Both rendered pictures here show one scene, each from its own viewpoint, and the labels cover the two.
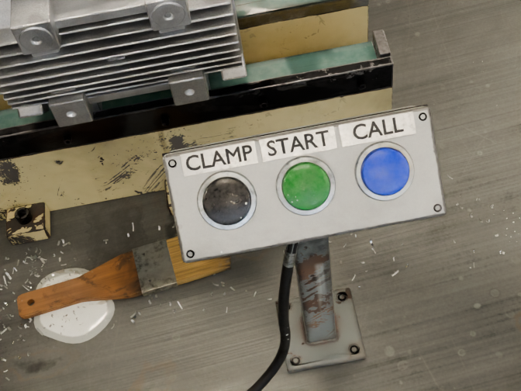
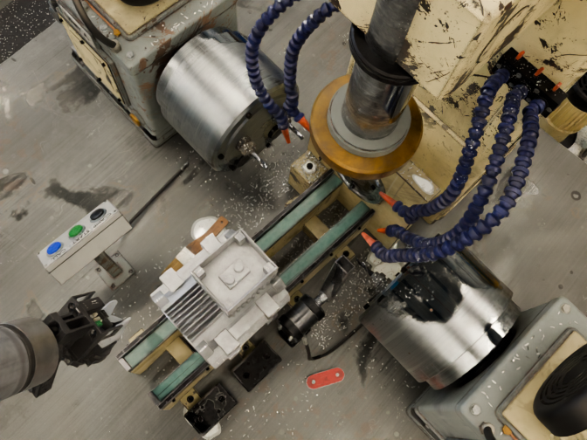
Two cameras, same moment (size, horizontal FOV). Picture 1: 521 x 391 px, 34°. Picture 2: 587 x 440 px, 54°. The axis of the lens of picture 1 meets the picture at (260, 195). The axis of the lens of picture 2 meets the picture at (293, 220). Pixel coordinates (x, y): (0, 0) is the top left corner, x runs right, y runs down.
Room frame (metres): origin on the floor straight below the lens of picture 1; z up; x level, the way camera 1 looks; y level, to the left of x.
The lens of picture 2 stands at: (0.77, 0.00, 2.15)
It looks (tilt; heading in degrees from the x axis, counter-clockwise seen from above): 72 degrees down; 125
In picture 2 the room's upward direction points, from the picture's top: 11 degrees clockwise
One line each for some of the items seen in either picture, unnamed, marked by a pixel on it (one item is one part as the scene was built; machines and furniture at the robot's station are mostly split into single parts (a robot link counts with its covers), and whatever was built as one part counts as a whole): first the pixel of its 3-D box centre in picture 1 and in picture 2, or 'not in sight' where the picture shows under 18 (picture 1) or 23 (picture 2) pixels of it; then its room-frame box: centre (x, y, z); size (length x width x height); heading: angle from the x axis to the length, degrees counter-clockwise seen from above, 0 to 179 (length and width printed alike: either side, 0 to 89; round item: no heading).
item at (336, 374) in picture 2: not in sight; (325, 378); (0.83, 0.15, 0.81); 0.09 x 0.03 x 0.02; 62
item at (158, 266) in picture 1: (123, 276); (196, 250); (0.41, 0.14, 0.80); 0.21 x 0.05 x 0.01; 97
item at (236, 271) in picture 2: not in sight; (234, 273); (0.57, 0.13, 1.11); 0.12 x 0.11 x 0.07; 89
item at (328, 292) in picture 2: not in sight; (334, 281); (0.71, 0.25, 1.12); 0.04 x 0.03 x 0.26; 89
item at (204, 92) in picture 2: not in sight; (213, 85); (0.22, 0.38, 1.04); 0.37 x 0.25 x 0.25; 179
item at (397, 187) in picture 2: not in sight; (374, 166); (0.57, 0.54, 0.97); 0.30 x 0.11 x 0.34; 179
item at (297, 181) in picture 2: not in sight; (307, 175); (0.46, 0.45, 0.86); 0.07 x 0.06 x 0.12; 179
